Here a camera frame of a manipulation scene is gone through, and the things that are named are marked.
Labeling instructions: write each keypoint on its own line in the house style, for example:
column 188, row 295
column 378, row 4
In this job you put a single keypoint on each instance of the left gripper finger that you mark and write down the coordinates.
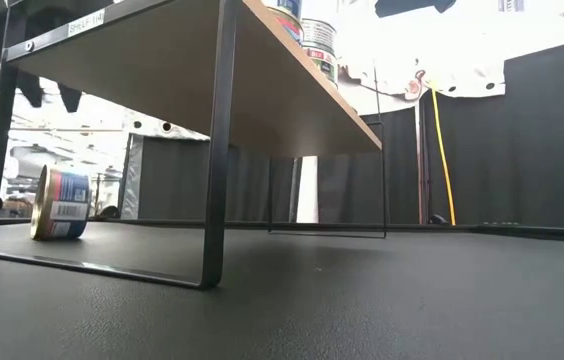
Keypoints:
column 69, row 99
column 32, row 90

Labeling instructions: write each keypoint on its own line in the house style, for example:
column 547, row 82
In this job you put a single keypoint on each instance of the white lid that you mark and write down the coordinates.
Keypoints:
column 289, row 25

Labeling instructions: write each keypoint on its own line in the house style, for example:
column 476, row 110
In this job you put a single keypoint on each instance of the wooden shelf black metal legs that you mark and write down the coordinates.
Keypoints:
column 162, row 60

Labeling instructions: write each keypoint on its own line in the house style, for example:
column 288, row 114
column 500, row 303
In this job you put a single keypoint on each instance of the silver backdrop sheet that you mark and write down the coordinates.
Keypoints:
column 467, row 80
column 151, row 127

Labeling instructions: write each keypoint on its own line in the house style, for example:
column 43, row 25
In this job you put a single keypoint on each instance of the black curtain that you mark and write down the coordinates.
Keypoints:
column 537, row 150
column 177, row 175

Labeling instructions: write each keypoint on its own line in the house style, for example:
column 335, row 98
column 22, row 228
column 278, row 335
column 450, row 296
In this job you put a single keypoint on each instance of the pale metal pole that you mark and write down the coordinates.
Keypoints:
column 418, row 150

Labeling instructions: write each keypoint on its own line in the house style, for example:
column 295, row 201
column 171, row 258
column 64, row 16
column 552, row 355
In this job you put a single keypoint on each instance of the grey metal post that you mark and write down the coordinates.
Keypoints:
column 135, row 165

